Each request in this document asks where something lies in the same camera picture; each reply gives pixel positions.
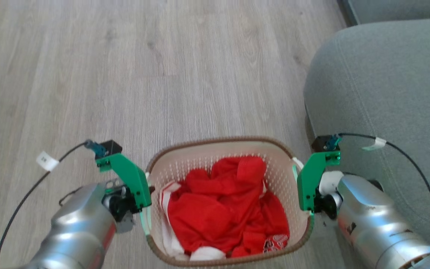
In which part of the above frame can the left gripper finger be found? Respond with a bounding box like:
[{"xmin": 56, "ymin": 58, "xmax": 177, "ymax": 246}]
[{"xmin": 141, "ymin": 205, "xmax": 152, "ymax": 236}]

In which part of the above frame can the red garment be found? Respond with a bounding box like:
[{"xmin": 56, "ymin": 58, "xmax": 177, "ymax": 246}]
[{"xmin": 167, "ymin": 156, "xmax": 290, "ymax": 259}]

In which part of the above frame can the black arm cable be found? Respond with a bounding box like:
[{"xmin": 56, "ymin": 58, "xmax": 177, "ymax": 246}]
[
  {"xmin": 337, "ymin": 133, "xmax": 430, "ymax": 249},
  {"xmin": 0, "ymin": 140, "xmax": 96, "ymax": 269}
]

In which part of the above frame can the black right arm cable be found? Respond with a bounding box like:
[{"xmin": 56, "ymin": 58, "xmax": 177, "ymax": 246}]
[{"xmin": 337, "ymin": 133, "xmax": 430, "ymax": 249}]

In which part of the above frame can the white cable label tag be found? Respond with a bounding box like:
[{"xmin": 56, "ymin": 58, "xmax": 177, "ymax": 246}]
[
  {"xmin": 36, "ymin": 151, "xmax": 60, "ymax": 172},
  {"xmin": 362, "ymin": 137, "xmax": 387, "ymax": 151}
]

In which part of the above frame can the beige laundry basket brown rim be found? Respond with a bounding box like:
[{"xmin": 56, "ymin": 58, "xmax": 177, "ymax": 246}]
[{"xmin": 145, "ymin": 136, "xmax": 315, "ymax": 268}]

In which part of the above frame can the grey-green sofa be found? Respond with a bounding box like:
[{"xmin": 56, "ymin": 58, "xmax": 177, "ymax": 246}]
[{"xmin": 303, "ymin": 17, "xmax": 430, "ymax": 249}]

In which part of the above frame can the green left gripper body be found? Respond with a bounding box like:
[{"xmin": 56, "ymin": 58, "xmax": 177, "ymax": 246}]
[{"xmin": 96, "ymin": 153, "xmax": 152, "ymax": 222}]

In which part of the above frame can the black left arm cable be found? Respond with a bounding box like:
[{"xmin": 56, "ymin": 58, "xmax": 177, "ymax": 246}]
[{"xmin": 0, "ymin": 140, "xmax": 96, "ymax": 269}]

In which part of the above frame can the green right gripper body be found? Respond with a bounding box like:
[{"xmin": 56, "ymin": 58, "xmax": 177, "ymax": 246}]
[{"xmin": 297, "ymin": 151, "xmax": 341, "ymax": 219}]

